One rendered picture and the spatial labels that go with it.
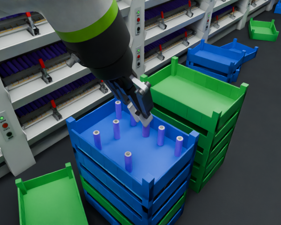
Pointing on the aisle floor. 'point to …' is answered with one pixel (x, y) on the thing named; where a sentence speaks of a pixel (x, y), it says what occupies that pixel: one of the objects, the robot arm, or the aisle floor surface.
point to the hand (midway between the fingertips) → (140, 112)
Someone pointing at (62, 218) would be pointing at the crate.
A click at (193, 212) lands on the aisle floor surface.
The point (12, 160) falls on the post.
